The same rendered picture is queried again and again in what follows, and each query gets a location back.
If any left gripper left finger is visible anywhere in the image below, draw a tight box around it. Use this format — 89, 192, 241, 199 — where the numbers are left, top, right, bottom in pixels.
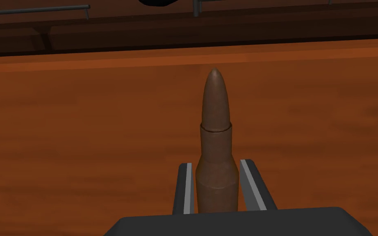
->
172, 162, 196, 216

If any grey metal bar handle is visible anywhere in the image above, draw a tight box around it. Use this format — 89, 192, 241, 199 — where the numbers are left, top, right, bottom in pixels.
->
0, 5, 91, 20
192, 0, 334, 17

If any brown bullet-shaped bottle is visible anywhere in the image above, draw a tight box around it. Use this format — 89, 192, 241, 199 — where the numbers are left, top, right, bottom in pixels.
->
195, 68, 240, 214

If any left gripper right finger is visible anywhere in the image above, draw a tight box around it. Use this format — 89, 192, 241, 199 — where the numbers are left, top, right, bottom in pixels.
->
238, 159, 278, 212

